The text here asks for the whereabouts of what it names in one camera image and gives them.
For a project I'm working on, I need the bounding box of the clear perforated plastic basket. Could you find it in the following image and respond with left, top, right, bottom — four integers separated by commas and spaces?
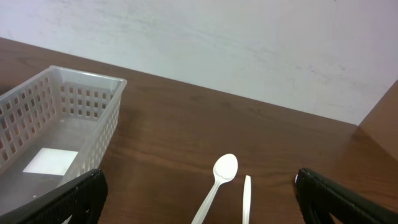
1, 66, 127, 213

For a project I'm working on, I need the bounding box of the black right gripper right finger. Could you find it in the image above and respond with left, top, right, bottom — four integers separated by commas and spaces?
294, 168, 397, 224

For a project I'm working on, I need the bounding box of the white label sticker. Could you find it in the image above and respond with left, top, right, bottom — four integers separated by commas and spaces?
23, 148, 78, 176

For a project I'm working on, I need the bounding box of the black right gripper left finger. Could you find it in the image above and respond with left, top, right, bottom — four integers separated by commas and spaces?
1, 169, 108, 224

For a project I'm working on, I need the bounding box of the white plastic spoon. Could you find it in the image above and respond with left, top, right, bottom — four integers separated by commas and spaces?
242, 175, 251, 224
191, 154, 238, 224

